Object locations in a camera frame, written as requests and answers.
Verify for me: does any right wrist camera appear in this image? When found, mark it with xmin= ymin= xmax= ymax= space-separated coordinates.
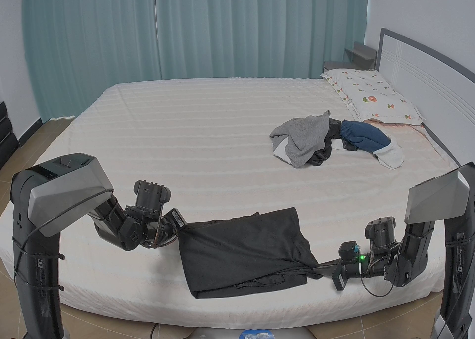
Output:
xmin=339 ymin=241 xmax=361 ymax=262

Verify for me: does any blue-green curtain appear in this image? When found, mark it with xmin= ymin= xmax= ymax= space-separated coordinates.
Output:
xmin=22 ymin=0 xmax=162 ymax=123
xmin=156 ymin=0 xmax=370 ymax=79

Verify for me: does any dark blue garment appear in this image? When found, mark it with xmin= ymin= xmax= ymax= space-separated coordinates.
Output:
xmin=341 ymin=120 xmax=392 ymax=153

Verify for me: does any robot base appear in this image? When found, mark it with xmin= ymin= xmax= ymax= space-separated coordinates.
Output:
xmin=193 ymin=326 xmax=309 ymax=339

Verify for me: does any white garment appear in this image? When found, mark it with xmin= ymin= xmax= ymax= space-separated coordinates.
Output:
xmin=273 ymin=141 xmax=292 ymax=163
xmin=373 ymin=140 xmax=405 ymax=170

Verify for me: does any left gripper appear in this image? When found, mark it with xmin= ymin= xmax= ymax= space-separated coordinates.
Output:
xmin=148 ymin=218 xmax=182 ymax=249

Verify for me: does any grey garment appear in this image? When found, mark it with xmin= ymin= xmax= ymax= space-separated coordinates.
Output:
xmin=269 ymin=110 xmax=332 ymax=170

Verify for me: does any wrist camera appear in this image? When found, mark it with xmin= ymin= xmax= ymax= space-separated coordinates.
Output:
xmin=168 ymin=208 xmax=186 ymax=231
xmin=339 ymin=241 xmax=361 ymax=262

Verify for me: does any black T-shirt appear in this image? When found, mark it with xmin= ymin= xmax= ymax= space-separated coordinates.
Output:
xmin=178 ymin=207 xmax=323 ymax=299

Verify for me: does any grey bedside table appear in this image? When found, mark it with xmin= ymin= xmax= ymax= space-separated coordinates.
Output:
xmin=324 ymin=42 xmax=378 ymax=72

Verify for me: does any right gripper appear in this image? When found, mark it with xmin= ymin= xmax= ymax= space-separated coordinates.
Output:
xmin=331 ymin=259 xmax=372 ymax=291

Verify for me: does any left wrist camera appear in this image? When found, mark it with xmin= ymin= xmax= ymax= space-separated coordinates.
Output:
xmin=168 ymin=208 xmax=186 ymax=231

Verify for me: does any black shiny garment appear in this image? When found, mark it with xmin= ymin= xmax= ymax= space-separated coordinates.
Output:
xmin=310 ymin=118 xmax=359 ymax=167

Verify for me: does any white printed pillow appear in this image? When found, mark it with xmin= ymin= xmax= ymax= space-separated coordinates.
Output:
xmin=321 ymin=68 xmax=426 ymax=125

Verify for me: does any bed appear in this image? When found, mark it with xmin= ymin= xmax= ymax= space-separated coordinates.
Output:
xmin=0 ymin=28 xmax=475 ymax=328

